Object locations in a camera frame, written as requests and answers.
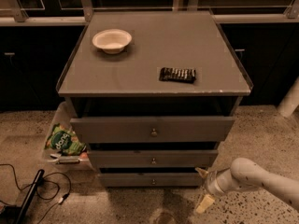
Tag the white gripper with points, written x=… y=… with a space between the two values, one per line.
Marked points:
x=211 y=181

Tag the grey bottom drawer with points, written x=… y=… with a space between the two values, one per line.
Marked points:
x=151 y=180

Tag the grey drawer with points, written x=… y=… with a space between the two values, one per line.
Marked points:
x=151 y=180
x=152 y=158
x=152 y=129

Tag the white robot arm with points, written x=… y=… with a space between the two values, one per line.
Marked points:
x=245 y=175

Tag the grey middle drawer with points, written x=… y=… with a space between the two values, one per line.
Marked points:
x=152 y=158

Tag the grey top drawer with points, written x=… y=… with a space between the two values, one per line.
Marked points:
x=152 y=129

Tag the grey drawer cabinet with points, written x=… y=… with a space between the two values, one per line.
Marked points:
x=96 y=84

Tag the dark snack bar wrapper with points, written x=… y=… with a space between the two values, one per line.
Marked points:
x=177 y=75

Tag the clear plastic bin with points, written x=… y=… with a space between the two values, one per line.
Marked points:
x=53 y=156

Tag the green chip bag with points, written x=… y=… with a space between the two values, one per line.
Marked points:
x=65 y=141

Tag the white paper bowl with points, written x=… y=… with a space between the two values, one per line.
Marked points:
x=112 y=41

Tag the black bar on floor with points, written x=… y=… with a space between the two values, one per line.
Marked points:
x=29 y=197

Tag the metal window railing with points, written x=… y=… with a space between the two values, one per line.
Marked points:
x=77 y=12

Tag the white cylindrical post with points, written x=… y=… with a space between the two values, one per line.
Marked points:
x=291 y=100

